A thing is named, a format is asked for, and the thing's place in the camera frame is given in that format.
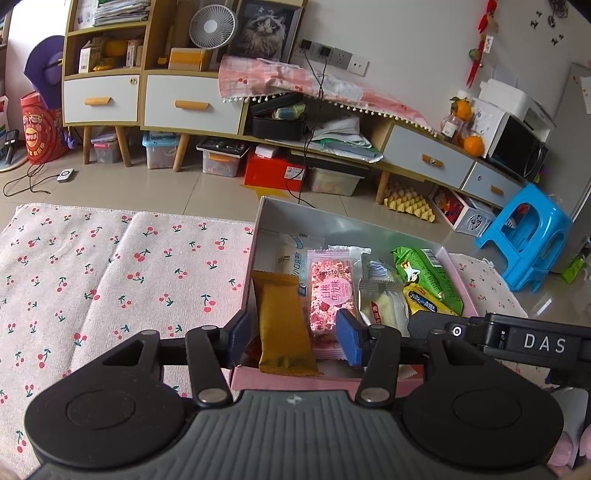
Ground framed cat picture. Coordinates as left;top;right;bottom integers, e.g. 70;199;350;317
228;0;308;63

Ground white carton box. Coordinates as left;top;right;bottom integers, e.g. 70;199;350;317
78;42;105;73

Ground yellow egg tray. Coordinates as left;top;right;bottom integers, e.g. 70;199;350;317
383;182;435;223

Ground black microwave oven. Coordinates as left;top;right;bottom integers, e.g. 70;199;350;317
485;113;549;181

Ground green plastic bag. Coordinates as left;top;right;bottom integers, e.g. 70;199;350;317
561;256;587;282

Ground white desk fan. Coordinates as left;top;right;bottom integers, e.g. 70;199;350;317
189;4;236;70

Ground wooden shelf cabinet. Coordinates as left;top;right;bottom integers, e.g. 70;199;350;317
61;0;153;167

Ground wooden drawer cabinet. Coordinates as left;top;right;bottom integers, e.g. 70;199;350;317
139;0;245;160

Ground clear bin blue lid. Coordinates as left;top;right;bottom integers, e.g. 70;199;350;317
142;131;180;169

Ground grey refrigerator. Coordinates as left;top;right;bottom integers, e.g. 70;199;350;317
545;62;591;222

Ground white drawer orange handle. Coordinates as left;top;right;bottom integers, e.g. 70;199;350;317
144;75;243;134
383;124;474;188
64;75;139;124
462;164;527;208

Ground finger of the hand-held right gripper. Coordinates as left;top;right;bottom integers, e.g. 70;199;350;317
409;311;485;349

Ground white blue snack packet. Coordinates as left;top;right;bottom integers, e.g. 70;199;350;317
276;232;326;296

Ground purple hat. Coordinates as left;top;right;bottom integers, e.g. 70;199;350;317
24;36;65;109

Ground pink cherry tasselled cloth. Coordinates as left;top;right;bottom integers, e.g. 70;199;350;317
218;56;441;137

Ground pink cardboard box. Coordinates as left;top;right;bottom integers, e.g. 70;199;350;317
229;196;481;402

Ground red printed bag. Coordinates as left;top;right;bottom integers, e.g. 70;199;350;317
20;91;63;164

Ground cherry print blanket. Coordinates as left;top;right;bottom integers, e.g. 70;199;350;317
0;203;532;480

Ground clear bin yellow contents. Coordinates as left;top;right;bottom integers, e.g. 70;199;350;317
307;166;365;197

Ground stack of magazines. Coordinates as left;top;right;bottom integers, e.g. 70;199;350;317
76;0;153;28

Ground small clear storage bin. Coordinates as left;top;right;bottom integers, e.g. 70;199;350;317
91;134;122;163

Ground yellow cardboard box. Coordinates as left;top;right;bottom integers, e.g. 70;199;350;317
168;47;211;71

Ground pink floral snack packet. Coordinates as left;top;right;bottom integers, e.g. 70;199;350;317
307;249;362;340

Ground clear cream cake packet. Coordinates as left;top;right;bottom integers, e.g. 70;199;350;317
358;279;411;337

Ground clear white snack packet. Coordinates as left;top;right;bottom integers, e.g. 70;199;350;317
360;260;399;283

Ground black floor cable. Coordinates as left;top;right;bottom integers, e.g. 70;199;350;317
2;161;58;197

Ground green snack packet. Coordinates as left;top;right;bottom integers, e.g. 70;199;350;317
390;247;465;317

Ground red cardboard box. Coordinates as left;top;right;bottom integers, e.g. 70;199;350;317
244;150;308;192

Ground clear bin black lid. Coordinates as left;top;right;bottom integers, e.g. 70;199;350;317
197;137;252;178

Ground blue plastic stool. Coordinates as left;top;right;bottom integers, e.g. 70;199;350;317
475;183;573;294

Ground black power cable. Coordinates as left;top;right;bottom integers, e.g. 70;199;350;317
285;46;331;205

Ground pile of loose papers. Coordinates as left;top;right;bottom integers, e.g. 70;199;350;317
307;115;384;163

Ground mustard yellow snack packet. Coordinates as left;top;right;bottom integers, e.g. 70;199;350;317
252;271;321;377

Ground black case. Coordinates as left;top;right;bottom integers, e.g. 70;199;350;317
250;92;312;141

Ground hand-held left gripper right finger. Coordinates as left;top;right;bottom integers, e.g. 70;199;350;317
336;308;481;408

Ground red hanging ornament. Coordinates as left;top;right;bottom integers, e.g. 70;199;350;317
466;0;502;88

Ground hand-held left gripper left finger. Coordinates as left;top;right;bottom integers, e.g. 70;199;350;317
99;308;252;408

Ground white wall socket panel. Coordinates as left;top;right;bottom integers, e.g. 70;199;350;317
299;39;370;77

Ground wooden tv cabinet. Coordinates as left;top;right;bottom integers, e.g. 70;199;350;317
240;97;532;210

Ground white printer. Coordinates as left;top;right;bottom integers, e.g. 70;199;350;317
478;78;557;130

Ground white toy crate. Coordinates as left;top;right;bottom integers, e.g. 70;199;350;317
429;187;502;237

